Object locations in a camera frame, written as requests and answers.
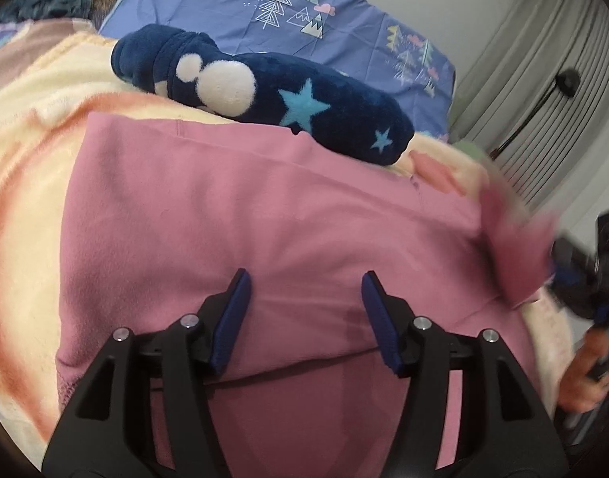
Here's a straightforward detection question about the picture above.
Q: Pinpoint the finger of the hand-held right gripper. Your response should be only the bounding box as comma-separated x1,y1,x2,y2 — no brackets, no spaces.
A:
551,236,594,315

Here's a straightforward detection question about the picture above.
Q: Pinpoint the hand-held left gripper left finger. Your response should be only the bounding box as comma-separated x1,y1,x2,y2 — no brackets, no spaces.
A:
41,268,251,478

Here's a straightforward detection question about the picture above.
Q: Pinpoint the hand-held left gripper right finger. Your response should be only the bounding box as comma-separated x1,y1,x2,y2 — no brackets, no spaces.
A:
361,271,569,478

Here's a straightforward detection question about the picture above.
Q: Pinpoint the pink garment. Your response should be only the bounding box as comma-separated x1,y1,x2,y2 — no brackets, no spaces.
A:
55,112,559,478

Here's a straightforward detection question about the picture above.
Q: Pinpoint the black floor lamp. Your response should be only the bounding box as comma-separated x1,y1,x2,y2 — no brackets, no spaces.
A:
489,71,580,157

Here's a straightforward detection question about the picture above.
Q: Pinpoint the navy star plush garment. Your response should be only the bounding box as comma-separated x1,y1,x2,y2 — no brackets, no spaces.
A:
110,24,416,166

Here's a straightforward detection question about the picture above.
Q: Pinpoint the grey pleated curtain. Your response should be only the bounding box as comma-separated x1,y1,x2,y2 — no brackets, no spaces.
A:
451,0,609,260

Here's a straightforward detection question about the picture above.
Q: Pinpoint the cream fleece blanket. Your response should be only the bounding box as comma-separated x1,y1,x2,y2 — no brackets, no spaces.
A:
0,17,609,464

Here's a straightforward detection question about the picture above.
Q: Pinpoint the blue tree-print pillow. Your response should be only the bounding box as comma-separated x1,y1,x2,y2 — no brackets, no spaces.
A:
98,0,457,143

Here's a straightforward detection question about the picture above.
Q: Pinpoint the dark teal fuzzy cloth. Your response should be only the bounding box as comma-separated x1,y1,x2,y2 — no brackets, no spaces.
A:
0,0,93,23

